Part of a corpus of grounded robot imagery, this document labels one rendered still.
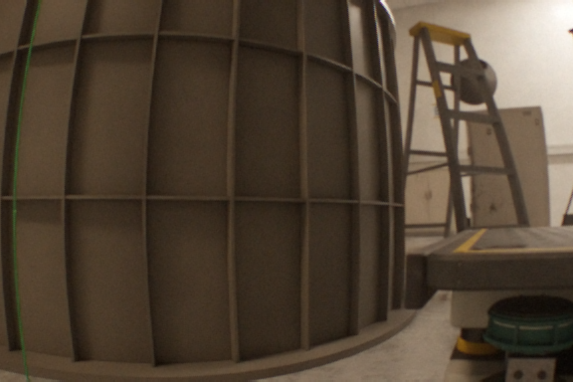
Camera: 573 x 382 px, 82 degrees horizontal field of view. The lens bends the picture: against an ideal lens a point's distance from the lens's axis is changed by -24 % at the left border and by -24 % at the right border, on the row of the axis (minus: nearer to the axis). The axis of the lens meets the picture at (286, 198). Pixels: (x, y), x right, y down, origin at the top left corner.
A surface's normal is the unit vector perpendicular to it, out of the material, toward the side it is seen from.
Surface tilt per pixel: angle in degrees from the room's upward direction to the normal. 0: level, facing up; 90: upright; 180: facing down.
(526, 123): 90
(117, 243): 90
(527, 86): 90
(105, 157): 90
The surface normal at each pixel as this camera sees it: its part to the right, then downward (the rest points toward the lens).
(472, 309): -0.50, -0.04
